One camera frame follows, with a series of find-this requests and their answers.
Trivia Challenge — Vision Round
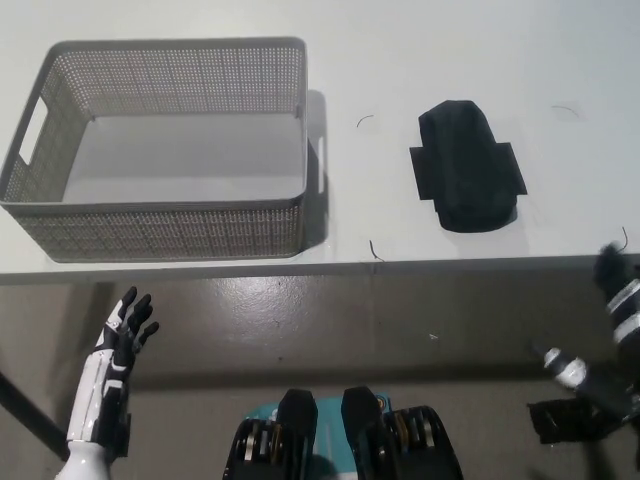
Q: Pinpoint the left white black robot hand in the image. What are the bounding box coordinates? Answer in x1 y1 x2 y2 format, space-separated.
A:
66 286 161 454

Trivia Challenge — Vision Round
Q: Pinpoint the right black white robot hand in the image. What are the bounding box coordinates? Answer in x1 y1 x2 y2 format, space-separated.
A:
529 241 640 431

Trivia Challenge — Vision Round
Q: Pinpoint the black fabric pencil case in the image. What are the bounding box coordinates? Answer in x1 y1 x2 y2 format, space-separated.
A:
417 99 519 234

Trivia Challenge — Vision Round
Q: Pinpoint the black table leg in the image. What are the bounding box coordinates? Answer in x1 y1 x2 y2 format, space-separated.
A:
0 368 69 462

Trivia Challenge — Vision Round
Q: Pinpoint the grey perforated plastic basket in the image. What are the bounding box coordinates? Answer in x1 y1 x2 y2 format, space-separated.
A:
0 35 327 264

